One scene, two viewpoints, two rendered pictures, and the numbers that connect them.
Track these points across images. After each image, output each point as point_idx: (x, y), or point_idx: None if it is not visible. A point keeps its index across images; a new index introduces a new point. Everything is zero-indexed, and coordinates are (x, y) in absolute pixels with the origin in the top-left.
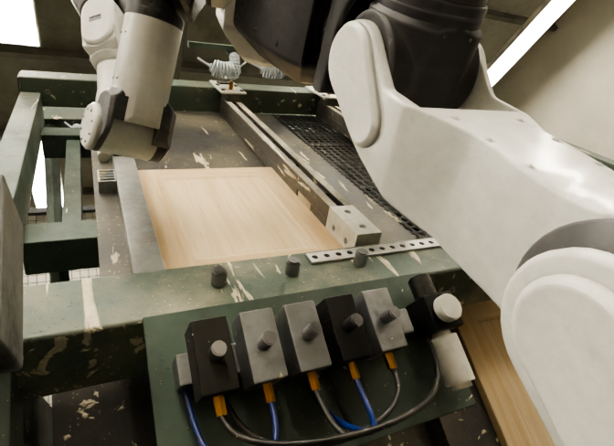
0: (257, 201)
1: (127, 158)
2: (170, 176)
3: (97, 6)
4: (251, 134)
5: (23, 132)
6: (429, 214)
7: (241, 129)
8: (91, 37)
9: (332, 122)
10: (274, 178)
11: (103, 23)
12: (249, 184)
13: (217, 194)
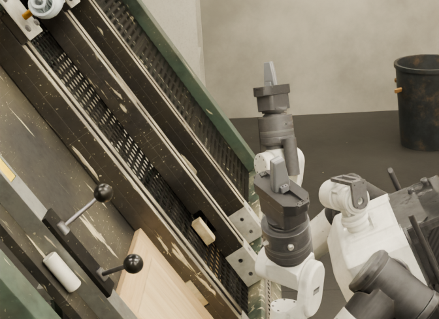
0: (185, 314)
1: (114, 295)
2: (136, 304)
3: (319, 278)
4: (101, 159)
5: (31, 291)
6: None
7: (68, 129)
8: (311, 312)
9: (66, 44)
10: (160, 257)
11: (319, 297)
12: (161, 280)
13: (169, 318)
